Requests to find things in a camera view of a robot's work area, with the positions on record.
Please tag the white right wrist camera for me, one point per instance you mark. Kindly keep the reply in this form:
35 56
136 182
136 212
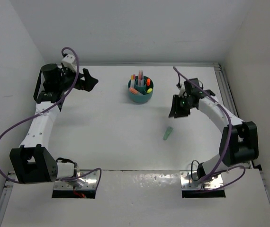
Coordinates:
182 90

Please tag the black orange-capped highlighter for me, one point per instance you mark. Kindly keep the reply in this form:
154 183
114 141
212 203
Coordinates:
148 82

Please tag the yellow-capped white marker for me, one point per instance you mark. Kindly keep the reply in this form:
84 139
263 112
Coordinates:
132 82

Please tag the pink double-ended marker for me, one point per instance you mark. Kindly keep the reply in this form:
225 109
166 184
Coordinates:
139 76

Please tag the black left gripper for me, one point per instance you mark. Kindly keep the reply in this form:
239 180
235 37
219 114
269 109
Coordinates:
86 84

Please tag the green correction tape dispenser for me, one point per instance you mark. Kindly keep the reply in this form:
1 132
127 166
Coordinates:
167 132

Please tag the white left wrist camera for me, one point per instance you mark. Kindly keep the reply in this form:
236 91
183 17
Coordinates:
69 61

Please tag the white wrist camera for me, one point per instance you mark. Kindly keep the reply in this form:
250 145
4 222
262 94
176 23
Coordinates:
182 90
69 61

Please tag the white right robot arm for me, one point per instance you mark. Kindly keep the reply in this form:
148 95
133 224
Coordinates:
207 102

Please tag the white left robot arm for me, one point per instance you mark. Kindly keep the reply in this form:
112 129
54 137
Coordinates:
32 161

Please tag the teal round desk organizer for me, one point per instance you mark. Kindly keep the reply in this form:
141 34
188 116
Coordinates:
146 96

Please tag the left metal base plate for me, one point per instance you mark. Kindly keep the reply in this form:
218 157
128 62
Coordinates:
86 183

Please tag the clear orange lead case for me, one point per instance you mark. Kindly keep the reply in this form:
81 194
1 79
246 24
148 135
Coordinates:
135 92

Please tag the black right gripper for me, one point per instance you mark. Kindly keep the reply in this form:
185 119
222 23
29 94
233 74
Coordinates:
176 111

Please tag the aluminium table edge rail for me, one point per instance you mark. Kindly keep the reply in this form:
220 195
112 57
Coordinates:
243 141

